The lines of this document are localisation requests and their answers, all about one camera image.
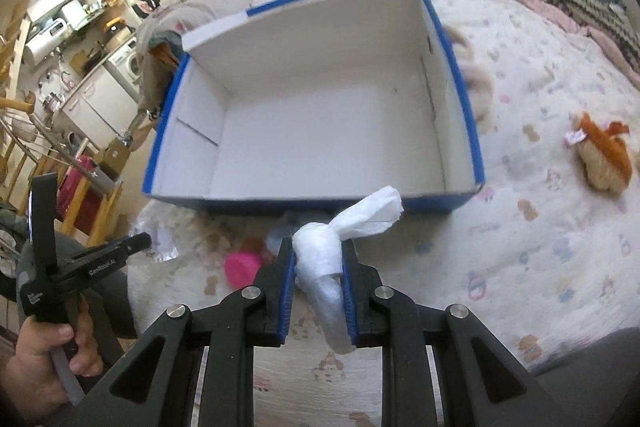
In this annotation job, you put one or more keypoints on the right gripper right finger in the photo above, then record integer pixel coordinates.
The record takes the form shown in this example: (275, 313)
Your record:
(440, 367)

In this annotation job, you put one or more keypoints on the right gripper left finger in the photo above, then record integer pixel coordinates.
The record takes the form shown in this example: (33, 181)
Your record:
(196, 367)

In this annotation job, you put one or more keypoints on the white sock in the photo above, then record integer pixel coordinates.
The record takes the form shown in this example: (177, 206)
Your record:
(319, 265)

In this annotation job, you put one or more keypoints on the person's left hand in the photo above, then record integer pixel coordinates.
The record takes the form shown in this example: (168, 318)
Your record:
(30, 388)

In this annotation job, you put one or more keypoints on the wooden chair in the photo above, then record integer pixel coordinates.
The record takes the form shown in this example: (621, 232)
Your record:
(86, 198)

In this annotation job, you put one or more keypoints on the white kitchen cabinet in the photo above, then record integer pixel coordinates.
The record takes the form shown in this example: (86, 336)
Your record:
(99, 109)

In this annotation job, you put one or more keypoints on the white washing machine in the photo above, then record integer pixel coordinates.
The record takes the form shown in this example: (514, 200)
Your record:
(123, 65)

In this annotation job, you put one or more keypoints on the brown plush toy orange scarf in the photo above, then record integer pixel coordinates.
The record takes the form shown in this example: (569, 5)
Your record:
(603, 152)

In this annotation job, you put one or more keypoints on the white box with blue rim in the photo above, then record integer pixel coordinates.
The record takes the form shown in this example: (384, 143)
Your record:
(313, 105)

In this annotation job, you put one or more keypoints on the striped knitted blanket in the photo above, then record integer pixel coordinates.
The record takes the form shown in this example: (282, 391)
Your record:
(608, 18)

